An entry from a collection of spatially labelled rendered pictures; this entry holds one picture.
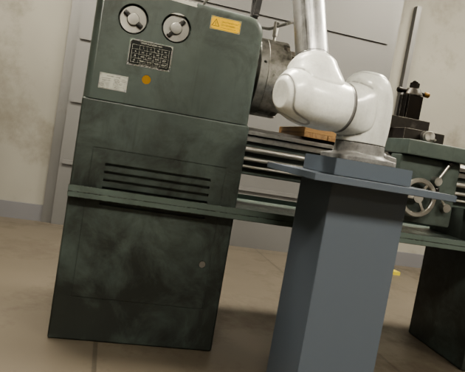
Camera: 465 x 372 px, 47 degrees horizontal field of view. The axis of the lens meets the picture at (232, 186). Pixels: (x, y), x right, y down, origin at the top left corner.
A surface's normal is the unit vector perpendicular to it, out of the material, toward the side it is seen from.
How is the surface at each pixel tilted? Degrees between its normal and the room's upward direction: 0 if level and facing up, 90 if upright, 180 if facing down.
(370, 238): 90
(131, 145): 90
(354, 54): 90
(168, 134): 90
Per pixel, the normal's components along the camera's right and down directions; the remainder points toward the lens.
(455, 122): 0.22, 0.11
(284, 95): -0.88, -0.02
